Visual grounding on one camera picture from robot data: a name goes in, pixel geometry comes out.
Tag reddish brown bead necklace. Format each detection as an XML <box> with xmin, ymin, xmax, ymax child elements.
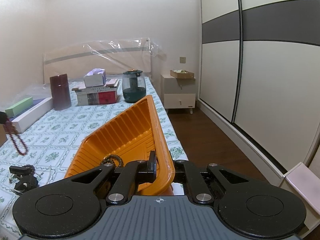
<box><xmin>3</xmin><ymin>118</ymin><xmax>29</xmax><ymax>156</ymax></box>

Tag black bead bracelet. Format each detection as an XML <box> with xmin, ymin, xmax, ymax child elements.
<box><xmin>100</xmin><ymin>154</ymin><xmax>125</xmax><ymax>168</ymax></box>

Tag orange plastic tray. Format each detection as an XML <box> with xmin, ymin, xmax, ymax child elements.
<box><xmin>65</xmin><ymin>95</ymin><xmax>175</xmax><ymax>196</ymax></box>

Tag green rectangular box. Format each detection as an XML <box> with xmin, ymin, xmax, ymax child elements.
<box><xmin>5</xmin><ymin>97</ymin><xmax>33</xmax><ymax>118</ymax></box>

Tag long white box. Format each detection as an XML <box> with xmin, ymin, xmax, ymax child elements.
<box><xmin>11</xmin><ymin>98</ymin><xmax>53</xmax><ymax>133</ymax></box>

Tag brown cardboard box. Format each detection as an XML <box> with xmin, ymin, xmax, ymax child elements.
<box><xmin>0</xmin><ymin>124</ymin><xmax>8</xmax><ymax>147</ymax></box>

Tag flat blue box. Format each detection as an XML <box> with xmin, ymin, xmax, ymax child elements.
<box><xmin>9</xmin><ymin>98</ymin><xmax>44</xmax><ymax>120</ymax></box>

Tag black wristband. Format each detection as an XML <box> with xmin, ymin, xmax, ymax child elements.
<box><xmin>9</xmin><ymin>166</ymin><xmax>34</xmax><ymax>176</ymax></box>

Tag dark red cylinder tin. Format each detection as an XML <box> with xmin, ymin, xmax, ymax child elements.
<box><xmin>49</xmin><ymin>74</ymin><xmax>71</xmax><ymax>111</ymax></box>

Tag stack of books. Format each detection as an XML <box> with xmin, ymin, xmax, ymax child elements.
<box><xmin>72</xmin><ymin>79</ymin><xmax>120</xmax><ymax>106</ymax></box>

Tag dark green glass jar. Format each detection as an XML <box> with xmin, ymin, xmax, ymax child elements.
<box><xmin>122</xmin><ymin>69</ymin><xmax>146</xmax><ymax>103</ymax></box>

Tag white bedside cabinet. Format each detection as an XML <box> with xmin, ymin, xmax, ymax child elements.
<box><xmin>160</xmin><ymin>74</ymin><xmax>196</xmax><ymax>114</ymax></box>

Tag white tissue box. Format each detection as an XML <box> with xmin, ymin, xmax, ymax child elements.
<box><xmin>84</xmin><ymin>68</ymin><xmax>106</xmax><ymax>87</ymax></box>

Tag small cardboard tray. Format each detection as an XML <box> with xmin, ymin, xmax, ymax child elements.
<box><xmin>170</xmin><ymin>69</ymin><xmax>194</xmax><ymax>79</ymax></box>

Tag pink white stool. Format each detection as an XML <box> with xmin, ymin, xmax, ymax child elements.
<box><xmin>279</xmin><ymin>162</ymin><xmax>319</xmax><ymax>238</ymax></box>

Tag plastic wrapped headboard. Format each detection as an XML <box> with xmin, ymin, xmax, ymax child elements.
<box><xmin>43</xmin><ymin>37</ymin><xmax>167</xmax><ymax>83</ymax></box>

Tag white grey wardrobe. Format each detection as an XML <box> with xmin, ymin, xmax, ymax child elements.
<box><xmin>199</xmin><ymin>0</ymin><xmax>319</xmax><ymax>184</ymax></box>

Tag black strap wristwatch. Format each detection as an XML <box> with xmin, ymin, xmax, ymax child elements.
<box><xmin>14</xmin><ymin>175</ymin><xmax>39</xmax><ymax>194</ymax></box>

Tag wall switch plate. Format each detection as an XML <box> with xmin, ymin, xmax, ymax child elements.
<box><xmin>180</xmin><ymin>57</ymin><xmax>186</xmax><ymax>64</ymax></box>

